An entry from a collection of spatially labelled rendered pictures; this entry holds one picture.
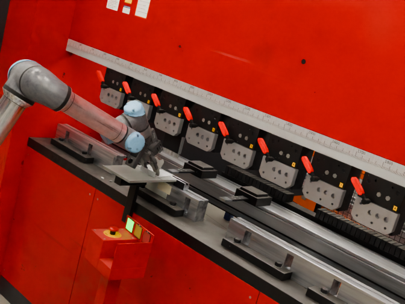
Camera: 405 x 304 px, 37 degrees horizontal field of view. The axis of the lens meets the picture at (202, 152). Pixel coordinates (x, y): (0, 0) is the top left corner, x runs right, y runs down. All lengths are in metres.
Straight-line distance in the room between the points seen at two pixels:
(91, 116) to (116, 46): 0.84
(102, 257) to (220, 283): 0.47
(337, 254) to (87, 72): 1.65
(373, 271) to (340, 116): 0.61
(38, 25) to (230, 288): 1.60
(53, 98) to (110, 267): 0.69
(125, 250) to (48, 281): 0.87
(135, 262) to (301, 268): 0.63
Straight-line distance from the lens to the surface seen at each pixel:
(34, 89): 2.05
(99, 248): 2.40
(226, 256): 2.26
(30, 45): 3.10
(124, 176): 2.45
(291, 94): 2.21
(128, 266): 2.37
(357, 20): 2.12
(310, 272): 2.20
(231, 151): 2.35
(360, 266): 2.39
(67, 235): 2.97
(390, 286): 2.35
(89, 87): 3.35
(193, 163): 2.80
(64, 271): 3.01
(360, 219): 2.06
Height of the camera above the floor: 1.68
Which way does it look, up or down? 12 degrees down
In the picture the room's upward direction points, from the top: 15 degrees clockwise
